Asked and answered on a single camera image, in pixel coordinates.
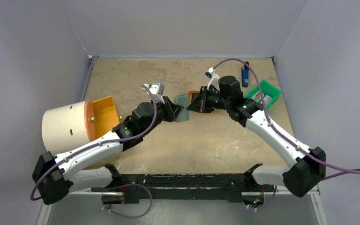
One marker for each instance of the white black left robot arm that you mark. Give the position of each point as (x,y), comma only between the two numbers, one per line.
(99,146)

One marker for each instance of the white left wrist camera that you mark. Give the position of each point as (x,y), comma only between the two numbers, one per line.
(156,89)

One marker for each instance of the white cylinder container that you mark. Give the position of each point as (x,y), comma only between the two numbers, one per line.
(68,127)

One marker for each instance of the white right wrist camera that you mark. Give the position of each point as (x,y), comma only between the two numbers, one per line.
(211,77)

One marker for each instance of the black aluminium base frame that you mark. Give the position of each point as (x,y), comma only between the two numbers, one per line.
(247,187)

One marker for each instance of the green plastic bin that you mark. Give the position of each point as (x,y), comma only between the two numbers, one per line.
(267,89)

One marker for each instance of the tan oval tray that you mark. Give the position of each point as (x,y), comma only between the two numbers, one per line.
(193,95)

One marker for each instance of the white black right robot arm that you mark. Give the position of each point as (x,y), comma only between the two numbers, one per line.
(276,139)

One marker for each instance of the yellow drawer box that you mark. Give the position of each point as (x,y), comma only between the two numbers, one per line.
(106,116)

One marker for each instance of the grey-green card holder wallet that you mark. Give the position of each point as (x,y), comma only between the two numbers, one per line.
(183,101)

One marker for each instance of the white red staple box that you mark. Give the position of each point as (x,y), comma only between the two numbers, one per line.
(267,99)

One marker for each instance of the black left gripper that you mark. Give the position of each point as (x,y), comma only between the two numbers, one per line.
(172,110)

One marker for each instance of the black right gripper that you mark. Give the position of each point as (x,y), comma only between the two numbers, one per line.
(203,99)

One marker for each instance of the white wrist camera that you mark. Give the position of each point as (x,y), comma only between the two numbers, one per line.
(211,77)
(156,89)

